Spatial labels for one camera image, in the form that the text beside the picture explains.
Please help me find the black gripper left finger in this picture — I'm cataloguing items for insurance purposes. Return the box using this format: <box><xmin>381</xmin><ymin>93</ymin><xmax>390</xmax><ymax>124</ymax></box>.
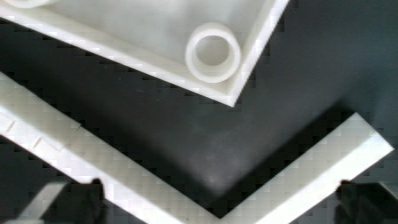
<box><xmin>12</xmin><ymin>178</ymin><xmax>104</xmax><ymax>224</ymax></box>

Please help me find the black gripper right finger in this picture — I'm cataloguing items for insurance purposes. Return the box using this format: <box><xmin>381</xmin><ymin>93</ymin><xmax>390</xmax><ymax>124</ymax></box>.
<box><xmin>333</xmin><ymin>180</ymin><xmax>398</xmax><ymax>224</ymax></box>

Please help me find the white square tabletop tray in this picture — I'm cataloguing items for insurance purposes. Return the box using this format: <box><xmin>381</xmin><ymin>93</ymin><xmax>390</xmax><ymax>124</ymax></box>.
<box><xmin>0</xmin><ymin>0</ymin><xmax>289</xmax><ymax>105</ymax></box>

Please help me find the white U-shaped fence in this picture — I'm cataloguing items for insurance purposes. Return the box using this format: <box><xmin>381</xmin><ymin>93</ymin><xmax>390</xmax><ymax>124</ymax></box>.
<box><xmin>0</xmin><ymin>74</ymin><xmax>392</xmax><ymax>224</ymax></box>

